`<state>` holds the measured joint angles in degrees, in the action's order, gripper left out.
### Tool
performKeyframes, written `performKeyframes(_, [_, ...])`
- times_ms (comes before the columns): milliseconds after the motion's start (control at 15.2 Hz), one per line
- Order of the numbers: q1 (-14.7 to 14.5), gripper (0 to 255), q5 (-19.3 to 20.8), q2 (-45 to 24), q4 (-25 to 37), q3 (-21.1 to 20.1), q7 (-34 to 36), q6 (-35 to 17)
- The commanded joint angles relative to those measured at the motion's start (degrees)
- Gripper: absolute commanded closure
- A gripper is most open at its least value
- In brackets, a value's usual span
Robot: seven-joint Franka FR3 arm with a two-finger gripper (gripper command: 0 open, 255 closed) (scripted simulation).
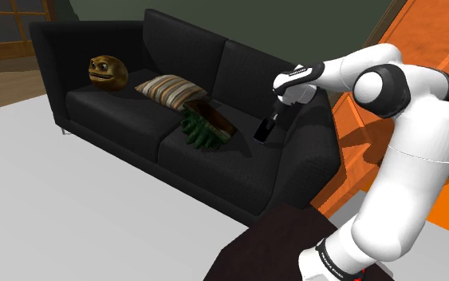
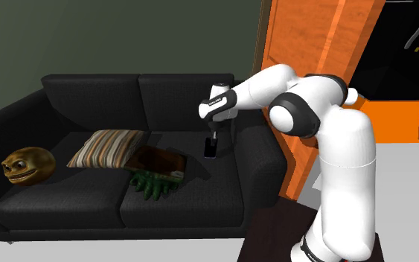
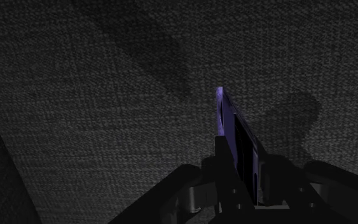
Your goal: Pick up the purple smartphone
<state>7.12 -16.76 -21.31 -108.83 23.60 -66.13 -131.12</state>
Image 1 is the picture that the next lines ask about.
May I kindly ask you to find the black phone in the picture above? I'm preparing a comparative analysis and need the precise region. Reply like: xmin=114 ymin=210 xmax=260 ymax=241
xmin=252 ymin=117 xmax=276 ymax=145

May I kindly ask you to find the striped cushion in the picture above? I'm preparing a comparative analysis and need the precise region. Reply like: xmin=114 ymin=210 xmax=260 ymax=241
xmin=134 ymin=74 xmax=210 ymax=113

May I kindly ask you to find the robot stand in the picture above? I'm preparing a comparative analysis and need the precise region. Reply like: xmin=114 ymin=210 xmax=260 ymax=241
xmin=202 ymin=202 xmax=397 ymax=281

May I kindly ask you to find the black fabric sofa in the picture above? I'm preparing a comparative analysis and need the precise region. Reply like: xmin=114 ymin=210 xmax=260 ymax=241
xmin=29 ymin=8 xmax=342 ymax=227

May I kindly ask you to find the brown face ball toy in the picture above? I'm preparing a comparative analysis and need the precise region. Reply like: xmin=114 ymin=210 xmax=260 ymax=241
xmin=88 ymin=54 xmax=129 ymax=93

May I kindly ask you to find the wooden frame window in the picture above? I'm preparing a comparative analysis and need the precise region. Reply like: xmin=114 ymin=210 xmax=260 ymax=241
xmin=0 ymin=0 xmax=57 ymax=64

